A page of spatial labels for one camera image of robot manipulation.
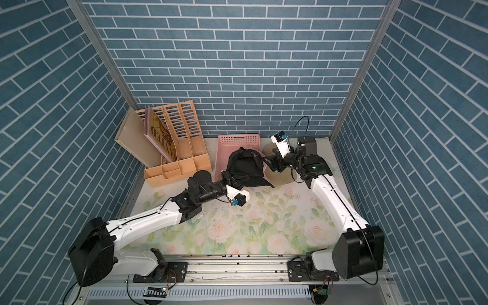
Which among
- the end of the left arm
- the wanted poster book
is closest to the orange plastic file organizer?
the wanted poster book

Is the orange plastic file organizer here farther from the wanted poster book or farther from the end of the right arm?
the end of the right arm

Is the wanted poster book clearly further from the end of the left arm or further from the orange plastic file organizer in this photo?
the end of the left arm

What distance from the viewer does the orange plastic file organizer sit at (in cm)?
98

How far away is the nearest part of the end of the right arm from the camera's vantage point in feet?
2.26

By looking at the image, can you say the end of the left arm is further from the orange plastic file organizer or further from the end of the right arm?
the orange plastic file organizer

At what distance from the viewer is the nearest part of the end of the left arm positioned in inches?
26.1

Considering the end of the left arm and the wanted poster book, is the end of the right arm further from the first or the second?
the wanted poster book

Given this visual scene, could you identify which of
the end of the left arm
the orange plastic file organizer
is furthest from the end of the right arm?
the orange plastic file organizer

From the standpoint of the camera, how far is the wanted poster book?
0.87m
